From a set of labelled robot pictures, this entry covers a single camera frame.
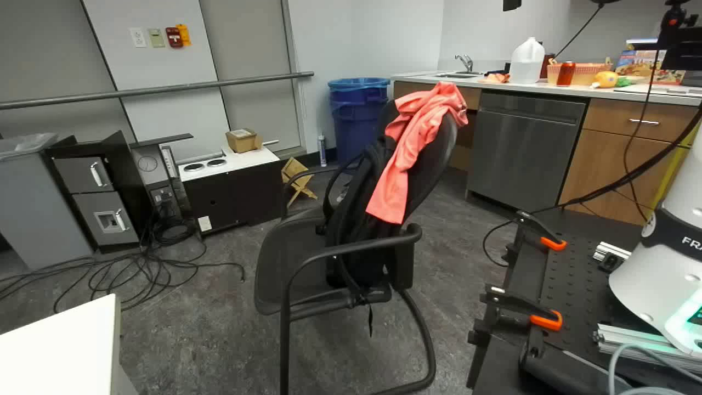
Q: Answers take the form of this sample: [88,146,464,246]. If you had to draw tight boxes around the aluminium extrusion bar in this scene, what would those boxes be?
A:
[593,320,702,369]

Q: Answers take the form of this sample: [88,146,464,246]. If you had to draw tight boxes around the red bottle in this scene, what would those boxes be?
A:
[555,59,577,89]

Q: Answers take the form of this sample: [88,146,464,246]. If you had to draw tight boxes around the black mesh office chair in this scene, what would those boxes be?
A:
[253,97,461,395]

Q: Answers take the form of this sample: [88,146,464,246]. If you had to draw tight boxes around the wooden counter cabinet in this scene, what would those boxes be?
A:
[391,73,702,228]

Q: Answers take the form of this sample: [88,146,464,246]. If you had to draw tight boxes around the black perforated mounting board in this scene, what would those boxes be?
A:
[468,212,702,395]

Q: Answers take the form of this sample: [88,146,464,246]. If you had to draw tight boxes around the black clamp orange handle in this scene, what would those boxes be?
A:
[468,284,567,391]
[502,210,571,270]

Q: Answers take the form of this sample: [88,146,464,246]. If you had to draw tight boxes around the red fire alarm pull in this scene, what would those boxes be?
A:
[164,22,194,50]

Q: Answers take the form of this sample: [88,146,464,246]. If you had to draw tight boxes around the coral pink sweatshirt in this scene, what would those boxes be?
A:
[364,81,471,227]

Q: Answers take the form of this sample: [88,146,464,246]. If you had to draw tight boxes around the black file cabinet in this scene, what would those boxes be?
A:
[45,131,150,250]

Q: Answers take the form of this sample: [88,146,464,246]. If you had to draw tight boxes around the blue recycling bin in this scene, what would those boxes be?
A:
[328,78,392,167]

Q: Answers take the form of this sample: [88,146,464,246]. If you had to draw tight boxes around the grey metal cabinet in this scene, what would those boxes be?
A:
[0,132,97,273]

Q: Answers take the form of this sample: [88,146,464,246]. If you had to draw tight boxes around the low black cabinet white top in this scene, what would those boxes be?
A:
[175,146,290,237]

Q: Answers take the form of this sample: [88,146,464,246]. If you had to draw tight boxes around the stainless steel dishwasher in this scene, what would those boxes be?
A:
[466,89,591,215]

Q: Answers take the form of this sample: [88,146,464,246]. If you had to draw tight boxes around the grey wall rail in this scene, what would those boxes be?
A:
[0,70,316,112]

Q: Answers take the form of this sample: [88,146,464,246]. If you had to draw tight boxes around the black floor cable bundle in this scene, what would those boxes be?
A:
[0,237,249,315]

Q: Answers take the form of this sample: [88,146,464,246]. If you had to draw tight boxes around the long black power cable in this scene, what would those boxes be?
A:
[478,102,702,270]

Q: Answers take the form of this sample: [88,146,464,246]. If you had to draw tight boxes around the white table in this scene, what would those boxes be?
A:
[0,292,138,395]

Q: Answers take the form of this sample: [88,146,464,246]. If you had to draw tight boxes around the white plastic jug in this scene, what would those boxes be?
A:
[506,35,548,87]

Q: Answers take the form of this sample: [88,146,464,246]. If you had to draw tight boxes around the black camera on mount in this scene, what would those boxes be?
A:
[657,0,702,73]

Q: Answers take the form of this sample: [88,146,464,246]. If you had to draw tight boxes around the small cardboard box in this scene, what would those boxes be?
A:
[223,127,262,155]

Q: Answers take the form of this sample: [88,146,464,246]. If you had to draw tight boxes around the small white metal block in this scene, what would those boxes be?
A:
[591,240,631,273]

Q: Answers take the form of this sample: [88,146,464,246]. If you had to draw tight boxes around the small wooden folding stand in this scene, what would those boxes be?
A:
[278,157,321,212]

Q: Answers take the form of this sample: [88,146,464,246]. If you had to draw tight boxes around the yellow toy fruit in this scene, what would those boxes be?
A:
[593,68,622,90]

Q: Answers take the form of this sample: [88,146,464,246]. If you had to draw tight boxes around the orange box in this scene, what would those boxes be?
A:
[547,58,612,89]

